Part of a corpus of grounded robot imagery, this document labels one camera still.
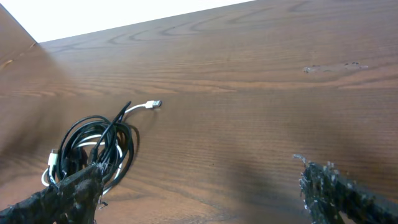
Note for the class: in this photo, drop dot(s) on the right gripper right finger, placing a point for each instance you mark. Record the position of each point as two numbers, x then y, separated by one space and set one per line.
328 194

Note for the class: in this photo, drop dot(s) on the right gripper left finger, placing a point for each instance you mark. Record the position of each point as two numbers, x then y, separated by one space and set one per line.
72 200

